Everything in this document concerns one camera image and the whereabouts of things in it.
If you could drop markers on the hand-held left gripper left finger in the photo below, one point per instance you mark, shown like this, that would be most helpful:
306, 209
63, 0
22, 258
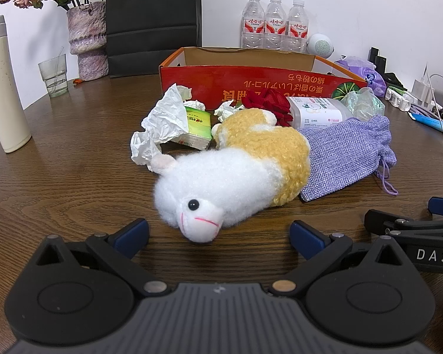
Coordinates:
133, 236

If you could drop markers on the white round speaker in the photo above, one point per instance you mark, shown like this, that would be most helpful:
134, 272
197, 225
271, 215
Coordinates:
319, 46

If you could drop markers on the black upright device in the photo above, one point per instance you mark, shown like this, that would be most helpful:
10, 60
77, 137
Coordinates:
377, 61

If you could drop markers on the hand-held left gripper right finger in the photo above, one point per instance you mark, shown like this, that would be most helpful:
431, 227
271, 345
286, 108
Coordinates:
305, 239

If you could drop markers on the black paper bag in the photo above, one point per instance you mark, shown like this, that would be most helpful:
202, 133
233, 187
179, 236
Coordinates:
151, 25

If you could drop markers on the red fabric rose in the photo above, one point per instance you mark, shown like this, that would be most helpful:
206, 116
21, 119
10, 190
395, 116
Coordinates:
269, 101

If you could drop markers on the small white tissue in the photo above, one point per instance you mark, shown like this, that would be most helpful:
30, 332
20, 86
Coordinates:
225, 110

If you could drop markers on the clear white-label plastic jar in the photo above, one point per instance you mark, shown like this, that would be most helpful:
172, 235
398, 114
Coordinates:
317, 112

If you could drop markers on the red cardboard box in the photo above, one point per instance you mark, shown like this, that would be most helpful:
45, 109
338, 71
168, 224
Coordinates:
206, 81

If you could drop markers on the white and yellow plush sheep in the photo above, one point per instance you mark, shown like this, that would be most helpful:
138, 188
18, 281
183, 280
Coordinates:
225, 177

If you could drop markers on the green tissue packet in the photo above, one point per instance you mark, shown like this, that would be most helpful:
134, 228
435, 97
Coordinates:
197, 125

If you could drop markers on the clear plastic bag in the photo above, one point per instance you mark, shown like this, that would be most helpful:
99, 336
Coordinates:
365, 105

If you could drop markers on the pink ceramic vase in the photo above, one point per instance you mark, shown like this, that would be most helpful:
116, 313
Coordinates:
88, 37

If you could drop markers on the large white tissue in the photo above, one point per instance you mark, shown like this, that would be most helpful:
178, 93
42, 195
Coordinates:
166, 118

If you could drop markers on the clear drinking glass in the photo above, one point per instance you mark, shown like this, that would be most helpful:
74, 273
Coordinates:
53, 77

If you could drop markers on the cream thermos bottle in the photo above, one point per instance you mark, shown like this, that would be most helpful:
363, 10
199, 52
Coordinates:
3, 99

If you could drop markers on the purple wipes packet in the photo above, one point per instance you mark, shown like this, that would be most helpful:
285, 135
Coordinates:
358, 68

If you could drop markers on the blue and white tube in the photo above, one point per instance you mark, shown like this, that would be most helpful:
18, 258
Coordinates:
428, 121

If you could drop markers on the white charger plug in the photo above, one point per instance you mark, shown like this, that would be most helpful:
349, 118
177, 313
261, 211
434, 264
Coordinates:
422, 90

